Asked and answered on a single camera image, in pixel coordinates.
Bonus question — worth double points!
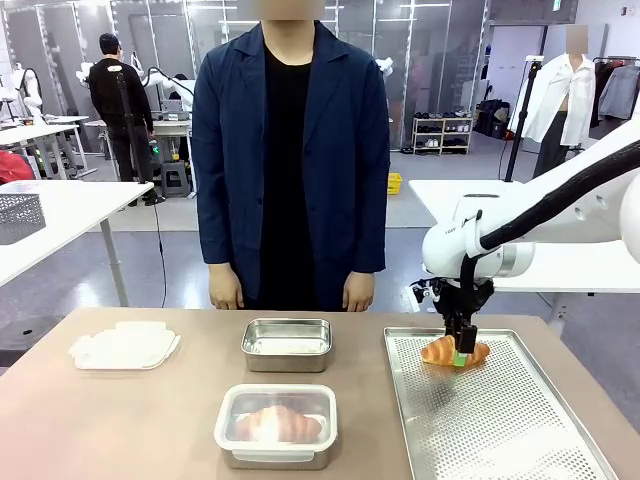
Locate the empty steel container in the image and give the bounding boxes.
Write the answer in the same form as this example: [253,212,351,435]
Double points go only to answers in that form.
[241,317,333,374]

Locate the person's right forearm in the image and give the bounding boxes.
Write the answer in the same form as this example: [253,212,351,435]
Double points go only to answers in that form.
[195,184,244,269]

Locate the red fabric bundle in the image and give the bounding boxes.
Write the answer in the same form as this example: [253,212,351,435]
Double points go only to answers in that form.
[0,148,37,186]

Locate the grey mesh basket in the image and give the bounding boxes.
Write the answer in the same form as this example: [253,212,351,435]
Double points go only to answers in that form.
[0,192,48,246]

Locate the person's left forearm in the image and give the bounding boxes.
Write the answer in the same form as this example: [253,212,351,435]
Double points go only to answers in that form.
[344,184,392,275]

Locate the steel airtight container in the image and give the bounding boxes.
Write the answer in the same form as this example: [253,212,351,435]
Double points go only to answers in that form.
[219,389,334,472]

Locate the white shoe rack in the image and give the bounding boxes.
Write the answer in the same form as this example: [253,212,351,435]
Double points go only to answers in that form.
[411,114,475,157]

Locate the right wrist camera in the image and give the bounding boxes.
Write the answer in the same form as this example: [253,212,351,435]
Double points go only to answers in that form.
[410,278,444,304]

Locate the golden croissant bread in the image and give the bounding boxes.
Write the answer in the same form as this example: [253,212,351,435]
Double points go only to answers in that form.
[234,404,323,444]
[420,334,491,370]

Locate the white background desk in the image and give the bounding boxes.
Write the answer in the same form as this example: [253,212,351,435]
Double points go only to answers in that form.
[0,114,99,180]

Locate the black tripod stand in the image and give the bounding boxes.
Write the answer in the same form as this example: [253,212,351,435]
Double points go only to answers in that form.
[113,71,167,207]

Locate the person's left hand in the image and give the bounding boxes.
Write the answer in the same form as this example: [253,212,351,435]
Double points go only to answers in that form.
[341,271,377,314]

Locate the grey step stool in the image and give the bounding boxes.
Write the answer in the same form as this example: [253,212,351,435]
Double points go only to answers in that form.
[158,162,194,200]

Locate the clothes rack with garments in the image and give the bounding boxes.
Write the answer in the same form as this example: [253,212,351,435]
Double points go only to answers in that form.
[589,56,640,130]

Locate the black cable conduit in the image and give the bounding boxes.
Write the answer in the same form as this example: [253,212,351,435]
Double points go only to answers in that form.
[458,141,640,322]

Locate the white work table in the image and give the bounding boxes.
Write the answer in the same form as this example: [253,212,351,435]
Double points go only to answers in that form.
[408,178,640,331]
[0,179,156,308]

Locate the person's right hand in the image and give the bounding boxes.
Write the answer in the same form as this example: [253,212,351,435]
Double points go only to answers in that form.
[209,264,245,312]

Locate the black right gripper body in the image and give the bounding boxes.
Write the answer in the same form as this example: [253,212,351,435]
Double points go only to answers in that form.
[433,277,496,327]

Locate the person in navy coat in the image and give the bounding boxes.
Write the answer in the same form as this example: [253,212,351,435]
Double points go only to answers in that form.
[190,0,392,314]

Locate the man in black clothes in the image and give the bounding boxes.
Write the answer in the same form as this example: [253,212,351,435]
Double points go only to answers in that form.
[87,32,167,207]

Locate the black bags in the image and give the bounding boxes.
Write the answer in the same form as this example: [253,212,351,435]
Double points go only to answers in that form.
[474,98,512,140]

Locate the black light stand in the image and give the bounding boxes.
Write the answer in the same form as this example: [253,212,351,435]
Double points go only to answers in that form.
[503,56,545,183]

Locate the hanging black cable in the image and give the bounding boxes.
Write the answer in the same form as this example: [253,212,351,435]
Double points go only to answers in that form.
[151,198,169,309]

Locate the perforated steel baking tray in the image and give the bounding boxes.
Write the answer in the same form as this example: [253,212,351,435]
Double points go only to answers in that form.
[383,326,619,480]

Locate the white plastic container lid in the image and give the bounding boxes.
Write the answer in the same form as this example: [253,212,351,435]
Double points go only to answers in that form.
[68,321,182,371]
[213,383,339,454]

